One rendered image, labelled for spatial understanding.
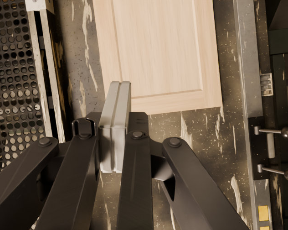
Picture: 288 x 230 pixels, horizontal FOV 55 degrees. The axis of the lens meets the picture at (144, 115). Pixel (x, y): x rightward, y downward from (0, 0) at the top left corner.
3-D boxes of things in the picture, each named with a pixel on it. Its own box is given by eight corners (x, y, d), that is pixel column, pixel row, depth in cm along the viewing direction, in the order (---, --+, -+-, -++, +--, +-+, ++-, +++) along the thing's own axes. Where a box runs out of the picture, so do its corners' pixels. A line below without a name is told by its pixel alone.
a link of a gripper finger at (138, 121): (124, 158, 13) (188, 158, 13) (128, 111, 17) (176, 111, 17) (125, 183, 14) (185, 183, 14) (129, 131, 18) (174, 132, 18)
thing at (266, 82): (267, 73, 89) (271, 72, 86) (269, 95, 90) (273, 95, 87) (255, 75, 89) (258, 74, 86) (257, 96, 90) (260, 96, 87)
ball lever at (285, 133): (258, 122, 87) (298, 124, 76) (259, 134, 88) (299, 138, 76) (249, 124, 86) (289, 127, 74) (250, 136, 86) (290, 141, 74)
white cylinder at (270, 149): (272, 155, 91) (270, 131, 91) (276, 157, 88) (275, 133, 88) (263, 156, 91) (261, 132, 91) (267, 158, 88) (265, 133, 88)
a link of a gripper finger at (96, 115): (96, 183, 14) (34, 183, 14) (107, 132, 18) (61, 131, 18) (94, 158, 13) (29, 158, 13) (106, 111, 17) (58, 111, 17)
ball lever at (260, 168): (261, 159, 88) (301, 167, 77) (262, 171, 89) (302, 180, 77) (253, 162, 87) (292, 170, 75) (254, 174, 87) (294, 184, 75)
